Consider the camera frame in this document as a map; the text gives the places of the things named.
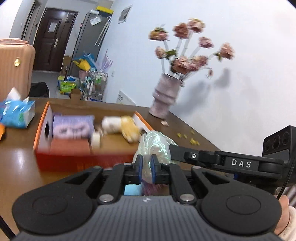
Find lavender towel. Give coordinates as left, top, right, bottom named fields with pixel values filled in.
left=53, top=121, right=94, bottom=140

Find plastic white ball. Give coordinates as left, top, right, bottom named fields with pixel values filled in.
left=132, top=131, right=179, bottom=183

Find wire storage cart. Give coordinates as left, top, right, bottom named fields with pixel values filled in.
left=82, top=71, right=108, bottom=102

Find blue fluffy heart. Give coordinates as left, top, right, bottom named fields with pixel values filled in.
left=124, top=184, right=143, bottom=196

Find pink textured vase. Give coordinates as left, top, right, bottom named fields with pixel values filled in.
left=149, top=73, right=184, bottom=119

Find pink ribbed suitcase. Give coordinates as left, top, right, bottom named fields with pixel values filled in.
left=1, top=38, right=36, bottom=101

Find yellow blue toy pile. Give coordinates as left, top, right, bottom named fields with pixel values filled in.
left=72, top=53, right=98, bottom=72

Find blue tissue pack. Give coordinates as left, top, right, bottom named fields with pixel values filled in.
left=1, top=87, right=35, bottom=128

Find brown scrub sponge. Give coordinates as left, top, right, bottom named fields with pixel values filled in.
left=50, top=139, right=91, bottom=155

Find white wedge sponge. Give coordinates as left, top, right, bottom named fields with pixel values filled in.
left=90, top=132, right=101, bottom=149

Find purple drawstring pouch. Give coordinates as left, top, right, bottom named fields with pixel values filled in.
left=53, top=115, right=95, bottom=127

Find white yellow plush toy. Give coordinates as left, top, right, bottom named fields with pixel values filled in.
left=101, top=115, right=140, bottom=143

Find dark entrance door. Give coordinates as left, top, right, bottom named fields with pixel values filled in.
left=33, top=8, right=78, bottom=72

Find grey refrigerator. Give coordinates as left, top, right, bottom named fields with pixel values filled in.
left=69, top=10, right=112, bottom=77

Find purple satin scrunchies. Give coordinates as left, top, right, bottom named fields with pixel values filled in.
left=141, top=181, right=170, bottom=196

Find red cardboard box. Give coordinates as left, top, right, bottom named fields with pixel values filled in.
left=33, top=99, right=152, bottom=172

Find person right hand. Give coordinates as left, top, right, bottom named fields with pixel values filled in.
left=274, top=195, right=296, bottom=241

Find dried pink roses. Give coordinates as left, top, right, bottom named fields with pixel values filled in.
left=148, top=17, right=236, bottom=80

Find yellow petal crumbs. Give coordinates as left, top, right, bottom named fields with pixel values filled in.
left=176, top=131, right=200, bottom=146

